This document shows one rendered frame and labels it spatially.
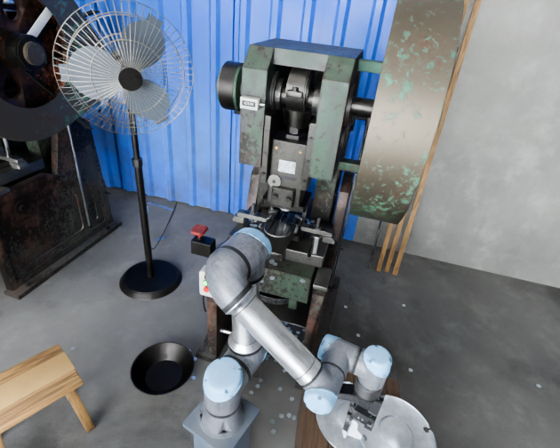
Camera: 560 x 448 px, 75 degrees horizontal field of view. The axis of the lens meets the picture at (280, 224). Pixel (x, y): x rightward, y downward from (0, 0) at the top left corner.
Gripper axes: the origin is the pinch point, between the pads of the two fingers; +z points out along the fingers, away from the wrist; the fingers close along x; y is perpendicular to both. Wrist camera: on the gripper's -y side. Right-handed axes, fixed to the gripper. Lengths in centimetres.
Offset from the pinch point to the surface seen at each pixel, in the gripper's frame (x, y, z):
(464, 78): 193, -15, -81
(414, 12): 46, -21, -113
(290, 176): 54, -57, -50
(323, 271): 51, -34, -12
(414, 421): 26.4, 20.3, 17.3
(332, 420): 9.7, -6.1, 17.3
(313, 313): 38.4, -30.8, 1.1
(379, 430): 14.7, 9.8, 16.1
